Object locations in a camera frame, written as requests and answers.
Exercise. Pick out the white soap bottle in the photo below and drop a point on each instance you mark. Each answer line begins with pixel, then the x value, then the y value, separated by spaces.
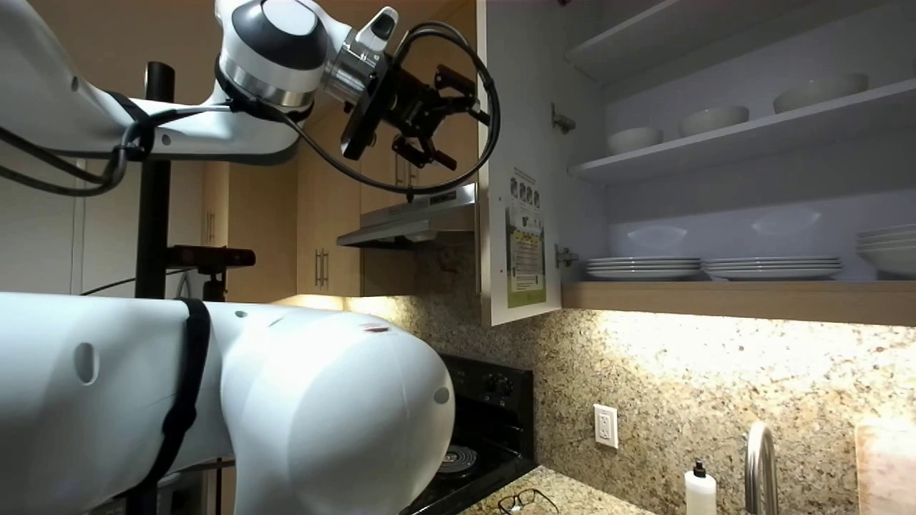
pixel 700 491

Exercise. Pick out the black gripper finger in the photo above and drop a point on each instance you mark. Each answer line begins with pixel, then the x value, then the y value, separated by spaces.
pixel 462 89
pixel 425 149

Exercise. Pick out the wooden cutting board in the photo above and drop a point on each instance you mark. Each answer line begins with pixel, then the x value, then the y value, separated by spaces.
pixel 889 468

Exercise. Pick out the small white bowl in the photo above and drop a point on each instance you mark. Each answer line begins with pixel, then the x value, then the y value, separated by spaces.
pixel 633 140

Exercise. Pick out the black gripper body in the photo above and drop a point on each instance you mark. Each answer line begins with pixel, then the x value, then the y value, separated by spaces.
pixel 409 103

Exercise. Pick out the steel faucet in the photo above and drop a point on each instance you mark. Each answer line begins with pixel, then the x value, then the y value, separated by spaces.
pixel 753 468

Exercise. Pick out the medium white bowl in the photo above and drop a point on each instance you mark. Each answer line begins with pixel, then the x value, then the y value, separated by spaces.
pixel 717 119

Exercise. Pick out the white wall outlet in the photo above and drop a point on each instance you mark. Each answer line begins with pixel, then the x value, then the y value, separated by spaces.
pixel 604 426

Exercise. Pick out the short wood cabinet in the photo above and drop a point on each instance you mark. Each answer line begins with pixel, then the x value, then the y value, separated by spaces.
pixel 459 10

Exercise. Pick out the metal cabinet hinge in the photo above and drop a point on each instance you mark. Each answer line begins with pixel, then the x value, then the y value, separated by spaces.
pixel 567 258
pixel 561 119

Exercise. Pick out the black stove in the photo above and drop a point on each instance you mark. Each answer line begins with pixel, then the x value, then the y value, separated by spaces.
pixel 497 401

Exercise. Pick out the cabinet door with paper label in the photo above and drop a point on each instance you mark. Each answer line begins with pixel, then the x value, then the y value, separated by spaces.
pixel 518 95

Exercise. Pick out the tall wood cabinet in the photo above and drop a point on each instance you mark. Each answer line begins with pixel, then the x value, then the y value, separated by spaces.
pixel 332 219

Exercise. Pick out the wood cabinet with white shelves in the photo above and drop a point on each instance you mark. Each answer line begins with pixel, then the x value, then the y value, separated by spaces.
pixel 761 301

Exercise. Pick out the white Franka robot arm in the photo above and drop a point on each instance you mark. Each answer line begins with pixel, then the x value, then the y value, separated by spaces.
pixel 286 411

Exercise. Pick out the paper label with green print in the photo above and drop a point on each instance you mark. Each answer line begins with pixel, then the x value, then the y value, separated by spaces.
pixel 525 258

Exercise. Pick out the white deep plate stack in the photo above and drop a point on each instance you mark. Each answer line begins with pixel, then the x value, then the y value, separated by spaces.
pixel 892 252

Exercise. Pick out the steel range hood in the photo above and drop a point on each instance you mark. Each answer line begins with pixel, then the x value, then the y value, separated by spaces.
pixel 409 223

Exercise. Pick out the thin-framed eyeglasses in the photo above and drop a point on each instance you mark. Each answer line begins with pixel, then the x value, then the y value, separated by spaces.
pixel 531 502

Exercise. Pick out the large white bowl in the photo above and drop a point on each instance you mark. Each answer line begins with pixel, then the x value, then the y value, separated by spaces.
pixel 819 93

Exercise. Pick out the black camera stand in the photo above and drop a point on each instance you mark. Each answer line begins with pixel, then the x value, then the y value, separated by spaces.
pixel 152 238

